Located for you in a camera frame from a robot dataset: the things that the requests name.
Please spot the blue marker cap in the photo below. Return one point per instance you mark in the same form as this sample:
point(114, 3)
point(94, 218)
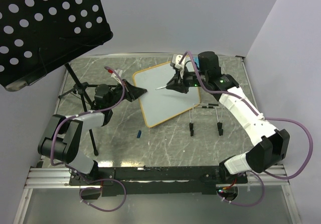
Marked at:
point(139, 134)

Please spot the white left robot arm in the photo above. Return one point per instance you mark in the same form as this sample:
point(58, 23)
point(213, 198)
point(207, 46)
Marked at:
point(61, 138)

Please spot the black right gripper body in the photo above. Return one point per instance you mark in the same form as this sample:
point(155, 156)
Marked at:
point(191, 79)

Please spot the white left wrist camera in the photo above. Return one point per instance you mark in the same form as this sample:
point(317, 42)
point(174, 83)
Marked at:
point(116, 74)

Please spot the black perforated music stand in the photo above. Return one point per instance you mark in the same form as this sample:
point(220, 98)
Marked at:
point(39, 36)

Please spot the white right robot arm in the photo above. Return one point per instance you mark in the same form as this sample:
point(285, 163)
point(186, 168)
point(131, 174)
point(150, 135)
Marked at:
point(269, 143)

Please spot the yellow framed whiteboard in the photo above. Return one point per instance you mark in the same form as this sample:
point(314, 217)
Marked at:
point(160, 105)

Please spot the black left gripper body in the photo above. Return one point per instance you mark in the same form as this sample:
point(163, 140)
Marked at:
point(117, 95)

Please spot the blue studded baseplate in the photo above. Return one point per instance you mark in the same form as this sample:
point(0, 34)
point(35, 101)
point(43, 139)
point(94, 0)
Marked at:
point(196, 60)

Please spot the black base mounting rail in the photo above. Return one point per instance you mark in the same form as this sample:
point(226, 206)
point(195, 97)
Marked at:
point(113, 181)

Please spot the wire whiteboard easel stand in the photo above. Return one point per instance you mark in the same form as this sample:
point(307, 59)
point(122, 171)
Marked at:
point(205, 113)

